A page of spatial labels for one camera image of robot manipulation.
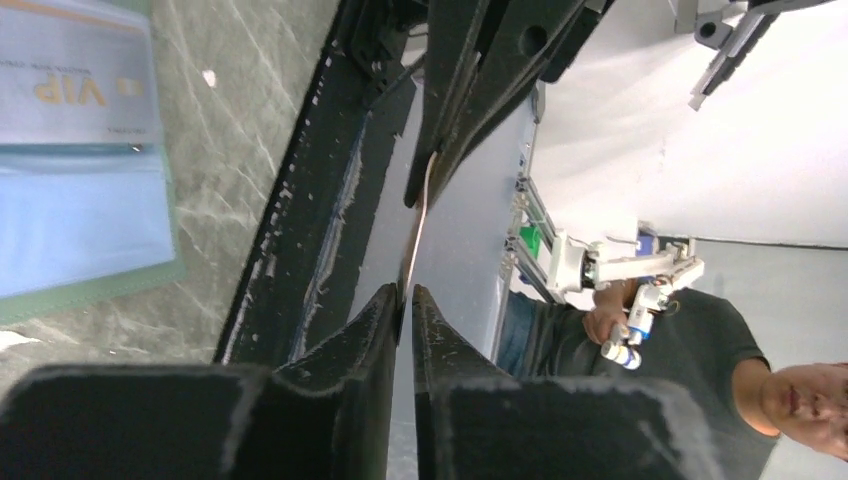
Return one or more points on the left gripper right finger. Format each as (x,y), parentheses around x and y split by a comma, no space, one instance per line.
(474,421)

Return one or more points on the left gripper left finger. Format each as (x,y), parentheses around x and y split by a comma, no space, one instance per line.
(323,416)

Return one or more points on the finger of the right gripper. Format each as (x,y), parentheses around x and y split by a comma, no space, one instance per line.
(520,43)
(450,61)

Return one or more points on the gold VIP card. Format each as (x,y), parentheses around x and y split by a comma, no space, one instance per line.
(409,258)

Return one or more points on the green card holder wallet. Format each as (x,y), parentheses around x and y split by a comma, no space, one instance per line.
(86,190)

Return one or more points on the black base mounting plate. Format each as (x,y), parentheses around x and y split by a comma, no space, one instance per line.
(299,282)

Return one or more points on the person in dark shirt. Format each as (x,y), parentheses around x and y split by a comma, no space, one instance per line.
(702,343)

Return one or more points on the aluminium rail frame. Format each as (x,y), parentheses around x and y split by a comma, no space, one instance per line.
(531,229)

